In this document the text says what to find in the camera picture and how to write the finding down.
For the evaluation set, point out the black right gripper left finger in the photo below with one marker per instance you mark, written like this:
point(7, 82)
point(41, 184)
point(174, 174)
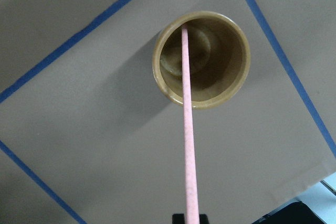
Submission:
point(178, 219)

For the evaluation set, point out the brown ceramic cup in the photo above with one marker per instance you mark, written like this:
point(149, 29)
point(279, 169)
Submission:
point(219, 59)

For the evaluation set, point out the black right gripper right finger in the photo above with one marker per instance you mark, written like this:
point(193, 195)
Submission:
point(203, 219)

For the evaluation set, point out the pink chopstick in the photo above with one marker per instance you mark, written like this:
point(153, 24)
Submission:
point(192, 209)

